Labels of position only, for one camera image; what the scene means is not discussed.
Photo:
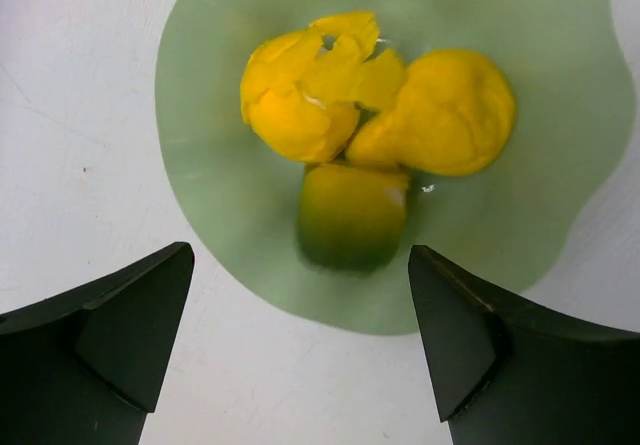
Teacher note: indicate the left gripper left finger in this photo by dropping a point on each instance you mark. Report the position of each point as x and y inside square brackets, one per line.
[87, 366]

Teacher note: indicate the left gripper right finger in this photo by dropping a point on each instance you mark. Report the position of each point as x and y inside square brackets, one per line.
[506, 370]

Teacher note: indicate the green yellow fake mango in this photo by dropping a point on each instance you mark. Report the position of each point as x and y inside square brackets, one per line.
[351, 218]

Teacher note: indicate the yellow fake pear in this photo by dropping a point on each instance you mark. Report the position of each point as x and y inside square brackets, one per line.
[452, 117]

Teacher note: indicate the peeled yellow fake lemon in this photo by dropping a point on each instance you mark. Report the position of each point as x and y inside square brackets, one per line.
[302, 92]

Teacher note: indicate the green wavy fruit bowl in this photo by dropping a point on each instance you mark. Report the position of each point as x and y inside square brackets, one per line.
[507, 224]

